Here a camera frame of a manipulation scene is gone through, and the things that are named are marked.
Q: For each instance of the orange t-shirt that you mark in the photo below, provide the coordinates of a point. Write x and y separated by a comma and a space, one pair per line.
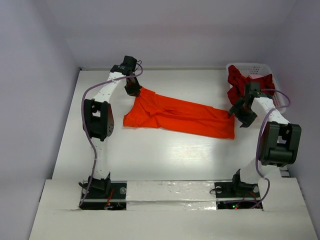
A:
152, 110

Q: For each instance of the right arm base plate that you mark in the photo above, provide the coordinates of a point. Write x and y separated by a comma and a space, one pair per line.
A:
235, 196

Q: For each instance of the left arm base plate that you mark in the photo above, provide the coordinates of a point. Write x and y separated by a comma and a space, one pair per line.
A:
113, 200

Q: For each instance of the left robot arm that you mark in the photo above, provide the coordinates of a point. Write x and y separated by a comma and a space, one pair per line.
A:
98, 120

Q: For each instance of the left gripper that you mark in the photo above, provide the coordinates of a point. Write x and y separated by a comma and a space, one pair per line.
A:
135, 91

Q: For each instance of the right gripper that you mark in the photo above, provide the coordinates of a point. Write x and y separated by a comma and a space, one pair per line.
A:
243, 113

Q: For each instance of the dark red t-shirt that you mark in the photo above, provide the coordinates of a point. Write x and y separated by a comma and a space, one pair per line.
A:
238, 82

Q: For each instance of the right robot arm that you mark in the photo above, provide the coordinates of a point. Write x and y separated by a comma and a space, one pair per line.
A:
278, 139

